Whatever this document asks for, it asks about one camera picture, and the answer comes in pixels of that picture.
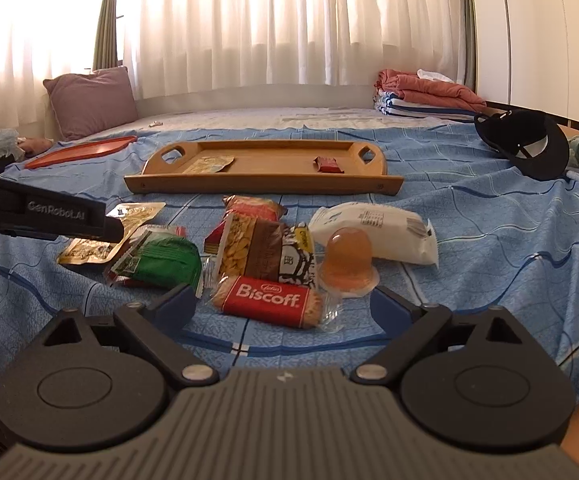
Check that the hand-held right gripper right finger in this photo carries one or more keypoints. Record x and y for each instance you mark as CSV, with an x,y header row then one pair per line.
x,y
389,310

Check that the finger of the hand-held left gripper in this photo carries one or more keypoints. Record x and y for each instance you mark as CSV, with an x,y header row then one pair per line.
x,y
115,229

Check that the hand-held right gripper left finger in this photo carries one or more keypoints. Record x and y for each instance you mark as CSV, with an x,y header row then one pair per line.
x,y
177,305

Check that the gold snack packet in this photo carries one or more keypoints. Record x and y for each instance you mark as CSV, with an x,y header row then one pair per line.
x,y
89,252

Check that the green snack packet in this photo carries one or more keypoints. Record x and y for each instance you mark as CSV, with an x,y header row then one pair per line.
x,y
164,262

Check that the orange jelly cup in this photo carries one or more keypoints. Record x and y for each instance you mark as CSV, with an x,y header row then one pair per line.
x,y
349,255

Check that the brown peanut snack packet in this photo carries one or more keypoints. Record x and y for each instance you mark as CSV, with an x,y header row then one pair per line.
x,y
242,250

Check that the red biscuit packet white label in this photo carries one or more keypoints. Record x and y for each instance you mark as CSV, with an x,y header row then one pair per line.
x,y
269,300

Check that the black white patterned snack packet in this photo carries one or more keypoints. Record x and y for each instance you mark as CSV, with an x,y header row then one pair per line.
x,y
297,265

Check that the wooden tray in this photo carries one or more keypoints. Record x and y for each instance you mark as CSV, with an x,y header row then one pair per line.
x,y
269,160

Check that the pink cloth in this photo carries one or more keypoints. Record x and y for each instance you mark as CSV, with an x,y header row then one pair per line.
x,y
34,146

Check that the orange plastic lid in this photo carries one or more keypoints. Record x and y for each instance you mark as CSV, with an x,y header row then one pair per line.
x,y
84,151

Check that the blue patterned bed sheet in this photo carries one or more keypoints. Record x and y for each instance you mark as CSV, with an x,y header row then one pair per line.
x,y
469,240

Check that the yellow snack packet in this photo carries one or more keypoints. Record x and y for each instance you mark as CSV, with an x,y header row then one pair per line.
x,y
207,164

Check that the mauve pillow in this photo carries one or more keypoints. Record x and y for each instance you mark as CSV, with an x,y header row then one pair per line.
x,y
89,102

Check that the small red snack packet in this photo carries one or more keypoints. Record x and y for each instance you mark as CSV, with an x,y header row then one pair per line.
x,y
329,165

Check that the white sheer curtain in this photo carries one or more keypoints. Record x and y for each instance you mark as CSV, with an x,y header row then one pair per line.
x,y
294,25
19,35

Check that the grey patterned mattress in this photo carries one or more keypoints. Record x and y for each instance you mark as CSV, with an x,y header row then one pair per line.
x,y
269,117

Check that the blue white striped folded blanket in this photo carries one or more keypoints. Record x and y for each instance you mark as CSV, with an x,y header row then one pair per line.
x,y
409,109

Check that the olive curtain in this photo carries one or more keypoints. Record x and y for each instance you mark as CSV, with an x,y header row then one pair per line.
x,y
106,15

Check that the black cap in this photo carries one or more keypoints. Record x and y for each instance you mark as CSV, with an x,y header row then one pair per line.
x,y
544,160

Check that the salmon folded blanket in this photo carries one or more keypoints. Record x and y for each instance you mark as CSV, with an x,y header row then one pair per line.
x,y
434,91

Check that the white folded cloth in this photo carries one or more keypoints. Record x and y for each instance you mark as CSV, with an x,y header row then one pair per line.
x,y
434,75

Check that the white wardrobe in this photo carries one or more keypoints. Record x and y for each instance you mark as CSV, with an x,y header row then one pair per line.
x,y
544,35

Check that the wooden bed frame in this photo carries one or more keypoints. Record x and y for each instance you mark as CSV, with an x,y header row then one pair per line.
x,y
577,127

